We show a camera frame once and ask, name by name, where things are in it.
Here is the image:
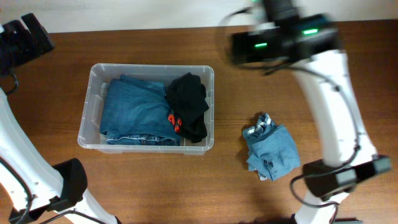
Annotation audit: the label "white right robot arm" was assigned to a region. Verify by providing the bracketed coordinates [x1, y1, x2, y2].
[218, 0, 392, 223]

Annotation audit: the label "black garment with orange tips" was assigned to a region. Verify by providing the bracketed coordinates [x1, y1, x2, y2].
[168, 110, 208, 143]

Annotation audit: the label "clear plastic storage bin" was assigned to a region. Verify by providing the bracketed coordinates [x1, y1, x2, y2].
[78, 63, 215, 155]

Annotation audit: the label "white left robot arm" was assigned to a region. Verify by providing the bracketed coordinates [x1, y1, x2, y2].
[1, 13, 120, 223]

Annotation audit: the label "blue denim shirt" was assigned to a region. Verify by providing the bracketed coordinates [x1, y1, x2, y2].
[243, 113, 301, 181]

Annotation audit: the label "dark navy garment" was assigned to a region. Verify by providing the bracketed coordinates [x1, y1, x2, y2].
[165, 73, 209, 124]

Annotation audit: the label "dark blue jeans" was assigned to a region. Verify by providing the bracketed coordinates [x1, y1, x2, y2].
[99, 75, 181, 146]

